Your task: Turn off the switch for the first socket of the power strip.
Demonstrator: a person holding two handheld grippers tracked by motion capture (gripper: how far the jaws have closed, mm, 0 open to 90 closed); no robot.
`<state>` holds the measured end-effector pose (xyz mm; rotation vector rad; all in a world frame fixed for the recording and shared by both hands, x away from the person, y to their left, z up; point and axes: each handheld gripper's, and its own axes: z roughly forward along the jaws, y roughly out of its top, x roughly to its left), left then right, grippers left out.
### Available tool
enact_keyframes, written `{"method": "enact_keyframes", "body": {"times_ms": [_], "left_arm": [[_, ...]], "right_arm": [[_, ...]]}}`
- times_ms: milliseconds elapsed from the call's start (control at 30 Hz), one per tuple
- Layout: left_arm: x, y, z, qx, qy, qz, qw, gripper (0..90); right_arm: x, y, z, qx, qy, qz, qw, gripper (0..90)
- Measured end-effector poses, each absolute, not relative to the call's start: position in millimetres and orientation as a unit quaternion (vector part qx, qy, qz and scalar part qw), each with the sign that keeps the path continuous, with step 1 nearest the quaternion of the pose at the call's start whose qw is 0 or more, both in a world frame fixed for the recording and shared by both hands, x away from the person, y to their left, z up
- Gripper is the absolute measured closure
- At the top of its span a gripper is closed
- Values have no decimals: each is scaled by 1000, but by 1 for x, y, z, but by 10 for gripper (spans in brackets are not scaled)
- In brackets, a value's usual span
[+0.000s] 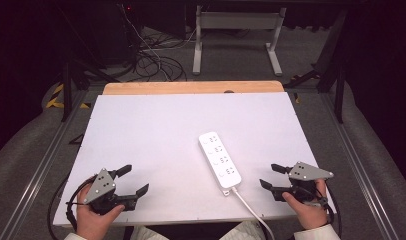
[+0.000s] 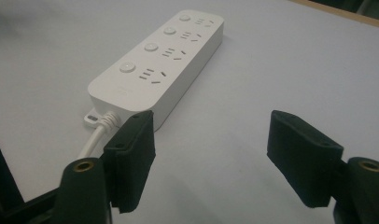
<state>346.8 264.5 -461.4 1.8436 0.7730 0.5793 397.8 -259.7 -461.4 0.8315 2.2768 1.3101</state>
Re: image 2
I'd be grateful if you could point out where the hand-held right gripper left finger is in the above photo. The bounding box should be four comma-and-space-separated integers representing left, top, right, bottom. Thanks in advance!
55, 109, 157, 224

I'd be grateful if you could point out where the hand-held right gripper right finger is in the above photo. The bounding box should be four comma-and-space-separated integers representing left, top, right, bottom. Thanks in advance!
266, 109, 379, 224

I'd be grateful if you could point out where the white power strip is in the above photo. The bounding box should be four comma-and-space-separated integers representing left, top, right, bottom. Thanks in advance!
83, 8, 225, 132

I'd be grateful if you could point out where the white power strip cable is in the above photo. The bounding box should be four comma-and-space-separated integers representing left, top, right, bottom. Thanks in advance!
77, 112, 120, 161

